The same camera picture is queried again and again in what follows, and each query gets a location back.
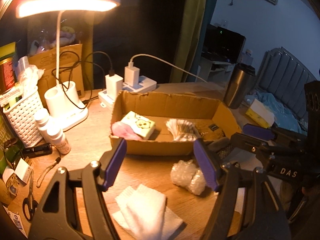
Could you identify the brown cardboard box with plush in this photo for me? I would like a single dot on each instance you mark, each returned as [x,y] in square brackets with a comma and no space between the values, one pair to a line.
[47,61]

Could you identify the black flashlight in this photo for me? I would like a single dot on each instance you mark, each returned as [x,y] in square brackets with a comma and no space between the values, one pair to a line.
[37,151]

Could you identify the red labelled jar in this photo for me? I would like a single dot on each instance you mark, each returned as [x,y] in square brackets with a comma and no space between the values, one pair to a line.
[7,75]

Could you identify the cotton swab bag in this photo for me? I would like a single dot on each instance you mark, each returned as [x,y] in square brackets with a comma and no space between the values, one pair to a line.
[182,130]

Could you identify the white woven basket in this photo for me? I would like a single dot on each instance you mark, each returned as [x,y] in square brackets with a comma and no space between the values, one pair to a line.
[21,118]

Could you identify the black scissors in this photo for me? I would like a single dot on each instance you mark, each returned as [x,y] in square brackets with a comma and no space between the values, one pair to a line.
[29,204]

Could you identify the white paper towel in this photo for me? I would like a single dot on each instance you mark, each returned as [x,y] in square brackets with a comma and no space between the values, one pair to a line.
[144,214]

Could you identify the steel travel tumbler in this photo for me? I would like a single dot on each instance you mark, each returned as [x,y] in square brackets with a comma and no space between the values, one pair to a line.
[240,83]

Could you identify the grey padded headboard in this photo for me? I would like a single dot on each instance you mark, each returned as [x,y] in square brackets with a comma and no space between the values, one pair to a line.
[284,76]

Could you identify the teal curtain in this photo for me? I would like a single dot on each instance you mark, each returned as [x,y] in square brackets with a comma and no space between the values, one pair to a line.
[209,7]

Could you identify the yellow cartoon sponge pack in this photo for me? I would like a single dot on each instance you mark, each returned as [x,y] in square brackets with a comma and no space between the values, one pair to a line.
[141,125]

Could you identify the black monitor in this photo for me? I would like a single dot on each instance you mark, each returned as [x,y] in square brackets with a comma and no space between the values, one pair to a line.
[223,45]

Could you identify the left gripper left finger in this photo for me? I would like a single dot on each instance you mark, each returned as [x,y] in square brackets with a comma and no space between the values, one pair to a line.
[57,215]

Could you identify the blue bedding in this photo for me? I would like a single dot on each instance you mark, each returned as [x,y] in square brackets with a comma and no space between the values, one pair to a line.
[283,117]

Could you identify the yellow curtain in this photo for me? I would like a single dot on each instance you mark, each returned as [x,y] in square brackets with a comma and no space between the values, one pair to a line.
[188,39]

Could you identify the white power strip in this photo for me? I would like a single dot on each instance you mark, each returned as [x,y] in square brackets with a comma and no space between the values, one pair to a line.
[145,84]

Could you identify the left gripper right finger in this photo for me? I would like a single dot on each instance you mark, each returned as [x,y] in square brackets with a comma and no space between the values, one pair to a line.
[262,215]

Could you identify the bubble wrap bundle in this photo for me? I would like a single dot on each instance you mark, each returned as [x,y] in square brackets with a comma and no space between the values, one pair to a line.
[187,175]

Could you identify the white charger with black cable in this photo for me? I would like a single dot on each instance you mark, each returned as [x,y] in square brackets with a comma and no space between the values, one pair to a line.
[113,82]

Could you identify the pink plush toy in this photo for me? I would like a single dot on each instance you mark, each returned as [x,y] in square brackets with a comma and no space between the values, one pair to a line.
[123,130]

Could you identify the clear water bottle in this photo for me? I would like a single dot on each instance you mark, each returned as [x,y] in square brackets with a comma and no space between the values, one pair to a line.
[246,57]

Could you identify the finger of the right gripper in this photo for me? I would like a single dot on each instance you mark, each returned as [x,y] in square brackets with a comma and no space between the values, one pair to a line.
[258,132]

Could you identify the cardboard tray box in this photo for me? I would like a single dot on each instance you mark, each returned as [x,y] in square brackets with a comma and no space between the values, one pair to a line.
[160,107]

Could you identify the brown fuzzy pouch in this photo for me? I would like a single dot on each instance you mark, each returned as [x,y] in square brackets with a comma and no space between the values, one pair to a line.
[211,132]

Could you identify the small white bottles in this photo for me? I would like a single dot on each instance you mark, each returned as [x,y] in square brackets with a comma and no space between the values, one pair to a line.
[51,131]

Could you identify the grey dotted socks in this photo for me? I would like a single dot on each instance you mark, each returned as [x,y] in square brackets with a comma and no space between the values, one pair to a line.
[221,148]

